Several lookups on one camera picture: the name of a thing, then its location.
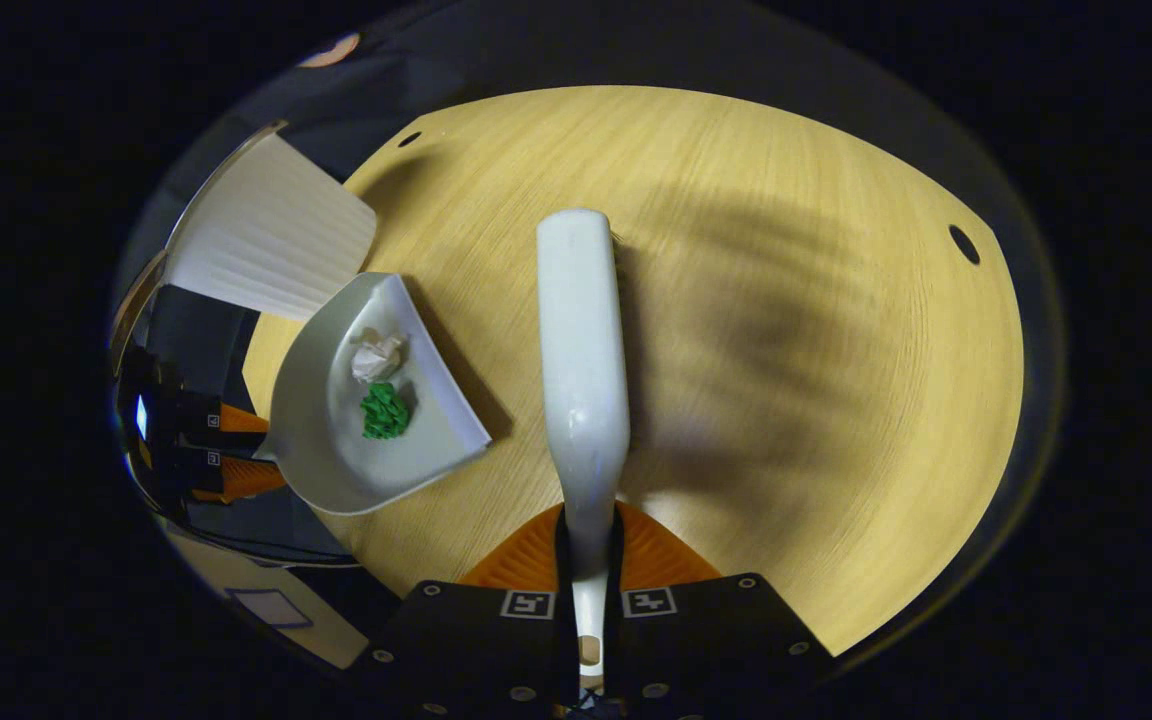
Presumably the white paper ball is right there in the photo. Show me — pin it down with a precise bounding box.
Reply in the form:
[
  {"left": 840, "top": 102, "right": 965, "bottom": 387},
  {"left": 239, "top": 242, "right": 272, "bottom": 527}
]
[{"left": 350, "top": 328, "right": 407, "bottom": 384}]

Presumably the small white broom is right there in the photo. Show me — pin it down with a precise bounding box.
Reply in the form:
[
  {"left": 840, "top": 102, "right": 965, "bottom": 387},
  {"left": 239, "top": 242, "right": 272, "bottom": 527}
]
[{"left": 534, "top": 207, "right": 632, "bottom": 701}]

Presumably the beige floor board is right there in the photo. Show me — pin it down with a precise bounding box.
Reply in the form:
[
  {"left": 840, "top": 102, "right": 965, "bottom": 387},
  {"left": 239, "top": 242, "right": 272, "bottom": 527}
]
[{"left": 164, "top": 520, "right": 372, "bottom": 669}]

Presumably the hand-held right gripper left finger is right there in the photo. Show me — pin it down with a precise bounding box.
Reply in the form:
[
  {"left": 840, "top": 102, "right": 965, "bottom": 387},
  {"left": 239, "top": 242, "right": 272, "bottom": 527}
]
[{"left": 351, "top": 500, "right": 582, "bottom": 720}]

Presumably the white dustpan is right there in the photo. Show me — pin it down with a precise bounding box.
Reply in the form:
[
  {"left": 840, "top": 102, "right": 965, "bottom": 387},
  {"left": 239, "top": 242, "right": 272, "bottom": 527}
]
[{"left": 254, "top": 272, "right": 493, "bottom": 517}]

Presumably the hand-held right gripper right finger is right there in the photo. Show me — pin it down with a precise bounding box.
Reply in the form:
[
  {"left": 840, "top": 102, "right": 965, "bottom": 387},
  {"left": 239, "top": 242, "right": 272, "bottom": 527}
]
[{"left": 601, "top": 500, "right": 837, "bottom": 720}]

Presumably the green paper ball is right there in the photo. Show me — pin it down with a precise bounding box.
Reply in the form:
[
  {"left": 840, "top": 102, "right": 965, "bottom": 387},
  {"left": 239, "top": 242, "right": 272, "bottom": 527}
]
[{"left": 359, "top": 381, "right": 411, "bottom": 441}]

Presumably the white ribbed garbage bin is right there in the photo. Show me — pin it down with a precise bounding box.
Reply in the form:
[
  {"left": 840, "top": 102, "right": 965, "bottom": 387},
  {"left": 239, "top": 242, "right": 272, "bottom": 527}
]
[{"left": 164, "top": 120, "right": 378, "bottom": 323}]

